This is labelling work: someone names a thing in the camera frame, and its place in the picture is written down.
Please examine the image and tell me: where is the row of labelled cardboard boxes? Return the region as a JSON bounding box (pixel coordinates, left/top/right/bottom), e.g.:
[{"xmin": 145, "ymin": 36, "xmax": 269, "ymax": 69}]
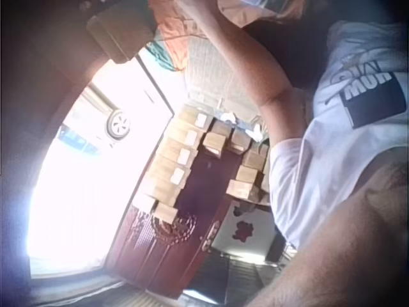
[{"xmin": 132, "ymin": 108, "xmax": 213, "ymax": 226}]

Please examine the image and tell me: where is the pile of plain cardboard boxes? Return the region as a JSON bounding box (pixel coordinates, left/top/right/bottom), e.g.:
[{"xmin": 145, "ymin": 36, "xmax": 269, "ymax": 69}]
[{"xmin": 203, "ymin": 118, "xmax": 272, "ymax": 205}]

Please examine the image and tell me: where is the white quilted cloth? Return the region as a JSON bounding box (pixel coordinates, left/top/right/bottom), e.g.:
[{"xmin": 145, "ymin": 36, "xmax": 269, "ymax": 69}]
[{"xmin": 183, "ymin": 35, "xmax": 256, "ymax": 109}]

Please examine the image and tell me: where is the car with white wheel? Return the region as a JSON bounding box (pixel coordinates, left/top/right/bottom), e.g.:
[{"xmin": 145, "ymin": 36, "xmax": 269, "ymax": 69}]
[{"xmin": 59, "ymin": 84, "xmax": 134, "ymax": 153}]

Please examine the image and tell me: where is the white sheet with red shape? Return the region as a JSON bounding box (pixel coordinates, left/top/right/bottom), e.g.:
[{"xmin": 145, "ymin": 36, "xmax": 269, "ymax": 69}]
[{"xmin": 210, "ymin": 200, "xmax": 277, "ymax": 262}]

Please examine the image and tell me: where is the red wooden door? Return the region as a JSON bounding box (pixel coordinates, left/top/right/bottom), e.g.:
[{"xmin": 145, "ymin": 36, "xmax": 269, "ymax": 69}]
[{"xmin": 105, "ymin": 150, "xmax": 239, "ymax": 300}]

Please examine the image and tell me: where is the orange cloth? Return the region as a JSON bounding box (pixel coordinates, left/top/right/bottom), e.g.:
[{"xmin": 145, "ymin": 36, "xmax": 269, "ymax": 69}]
[{"xmin": 148, "ymin": 0, "xmax": 207, "ymax": 73}]

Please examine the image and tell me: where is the dark brown box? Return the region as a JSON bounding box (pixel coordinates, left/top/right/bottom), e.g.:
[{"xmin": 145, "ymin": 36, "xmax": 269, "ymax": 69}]
[{"xmin": 86, "ymin": 4, "xmax": 157, "ymax": 63}]

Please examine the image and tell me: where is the metal door handle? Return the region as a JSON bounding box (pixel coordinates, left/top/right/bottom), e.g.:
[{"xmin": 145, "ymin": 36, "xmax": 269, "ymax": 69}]
[{"xmin": 201, "ymin": 220, "xmax": 221, "ymax": 253}]

